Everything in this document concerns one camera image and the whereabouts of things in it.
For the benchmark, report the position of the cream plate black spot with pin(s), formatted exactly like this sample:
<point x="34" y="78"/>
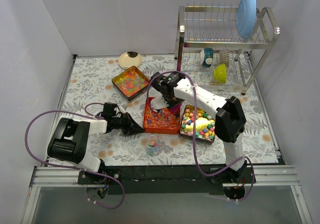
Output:
<point x="129" y="59"/>

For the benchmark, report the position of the floral table mat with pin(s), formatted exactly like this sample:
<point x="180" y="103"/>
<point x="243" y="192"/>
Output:
<point x="90" y="86"/>

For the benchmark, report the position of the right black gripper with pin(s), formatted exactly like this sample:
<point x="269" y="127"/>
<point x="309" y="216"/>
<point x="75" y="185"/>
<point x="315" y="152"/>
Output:
<point x="171" y="101"/>

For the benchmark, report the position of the black base bar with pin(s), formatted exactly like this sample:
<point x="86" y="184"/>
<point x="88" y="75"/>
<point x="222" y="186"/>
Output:
<point x="167" y="179"/>

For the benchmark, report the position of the teal white bowl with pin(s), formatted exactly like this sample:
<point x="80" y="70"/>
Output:
<point x="206" y="57"/>

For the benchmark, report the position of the orange tin of lollipops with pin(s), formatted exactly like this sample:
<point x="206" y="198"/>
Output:
<point x="162" y="122"/>

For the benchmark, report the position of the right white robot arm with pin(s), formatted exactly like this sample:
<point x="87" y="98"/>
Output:
<point x="176" y="87"/>

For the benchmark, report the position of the blue plate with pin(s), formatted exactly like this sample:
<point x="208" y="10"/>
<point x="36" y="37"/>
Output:
<point x="246" y="18"/>

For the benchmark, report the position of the dark tin translucent star candies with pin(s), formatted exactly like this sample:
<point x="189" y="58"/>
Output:
<point x="131" y="83"/>

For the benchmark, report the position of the yellow green bowl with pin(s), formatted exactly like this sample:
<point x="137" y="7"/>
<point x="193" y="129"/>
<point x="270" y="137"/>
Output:
<point x="220" y="74"/>

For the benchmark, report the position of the clear glass jar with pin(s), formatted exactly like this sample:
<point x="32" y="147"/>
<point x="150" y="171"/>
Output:
<point x="152" y="145"/>

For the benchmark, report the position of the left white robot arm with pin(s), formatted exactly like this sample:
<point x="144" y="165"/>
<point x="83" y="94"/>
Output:
<point x="70" y="138"/>

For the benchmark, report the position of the purple plastic scoop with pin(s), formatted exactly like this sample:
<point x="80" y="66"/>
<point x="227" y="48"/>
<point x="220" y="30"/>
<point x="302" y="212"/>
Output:
<point x="177" y="111"/>

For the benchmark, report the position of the steel dish rack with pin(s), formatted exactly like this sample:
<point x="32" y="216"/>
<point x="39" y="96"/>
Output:
<point x="200" y="27"/>

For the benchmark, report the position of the patterned beige bowl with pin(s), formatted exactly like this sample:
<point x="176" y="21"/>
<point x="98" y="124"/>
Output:
<point x="224" y="57"/>

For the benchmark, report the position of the aluminium frame rail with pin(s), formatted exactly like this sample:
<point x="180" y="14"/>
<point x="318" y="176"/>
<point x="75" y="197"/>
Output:
<point x="265" y="175"/>

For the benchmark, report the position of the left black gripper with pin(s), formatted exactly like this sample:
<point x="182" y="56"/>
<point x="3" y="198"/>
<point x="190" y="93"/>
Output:
<point x="127" y="123"/>

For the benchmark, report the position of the dark tin pastel star candies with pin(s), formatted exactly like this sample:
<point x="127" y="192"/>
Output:
<point x="199" y="124"/>

